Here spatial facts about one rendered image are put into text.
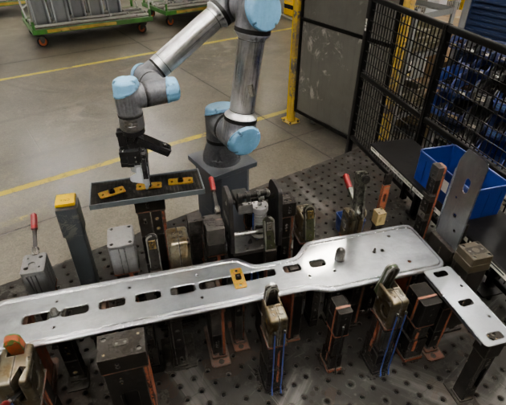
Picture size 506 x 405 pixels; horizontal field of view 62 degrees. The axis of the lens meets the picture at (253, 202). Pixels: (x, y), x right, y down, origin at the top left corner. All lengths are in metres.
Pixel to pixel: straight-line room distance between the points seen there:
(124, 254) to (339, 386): 0.79
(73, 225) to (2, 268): 1.71
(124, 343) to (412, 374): 0.92
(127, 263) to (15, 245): 2.02
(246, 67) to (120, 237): 0.66
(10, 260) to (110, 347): 2.11
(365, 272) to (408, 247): 0.21
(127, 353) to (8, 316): 0.39
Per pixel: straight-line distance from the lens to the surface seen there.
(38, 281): 1.44
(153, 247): 1.36
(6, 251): 3.32
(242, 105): 1.45
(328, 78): 4.06
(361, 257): 1.45
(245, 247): 1.48
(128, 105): 1.30
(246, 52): 1.41
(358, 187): 1.47
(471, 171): 1.46
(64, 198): 1.50
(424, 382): 1.58
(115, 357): 1.17
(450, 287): 1.44
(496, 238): 1.65
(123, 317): 1.28
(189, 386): 1.47
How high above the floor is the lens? 1.96
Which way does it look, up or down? 36 degrees down
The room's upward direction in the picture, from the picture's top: 1 degrees clockwise
